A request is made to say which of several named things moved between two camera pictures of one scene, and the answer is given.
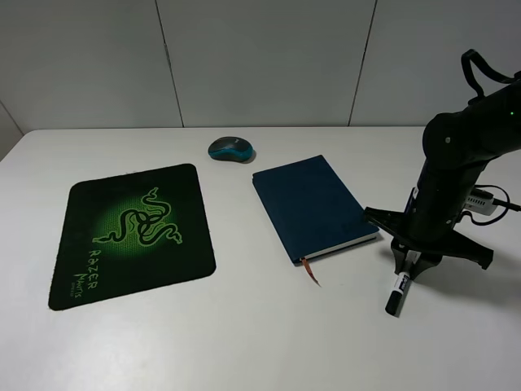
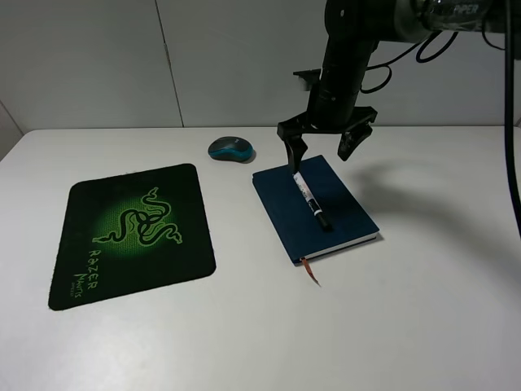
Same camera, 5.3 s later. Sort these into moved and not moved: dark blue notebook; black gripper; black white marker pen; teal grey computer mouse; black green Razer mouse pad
Moved: black white marker pen; black gripper
Not moved: black green Razer mouse pad; teal grey computer mouse; dark blue notebook
